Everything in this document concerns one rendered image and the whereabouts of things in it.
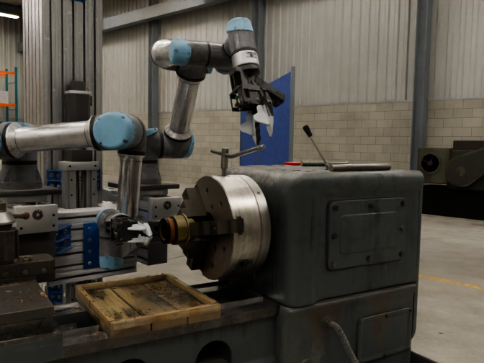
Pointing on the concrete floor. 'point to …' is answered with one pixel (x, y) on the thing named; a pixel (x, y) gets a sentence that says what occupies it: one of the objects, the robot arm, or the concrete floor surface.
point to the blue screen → (284, 142)
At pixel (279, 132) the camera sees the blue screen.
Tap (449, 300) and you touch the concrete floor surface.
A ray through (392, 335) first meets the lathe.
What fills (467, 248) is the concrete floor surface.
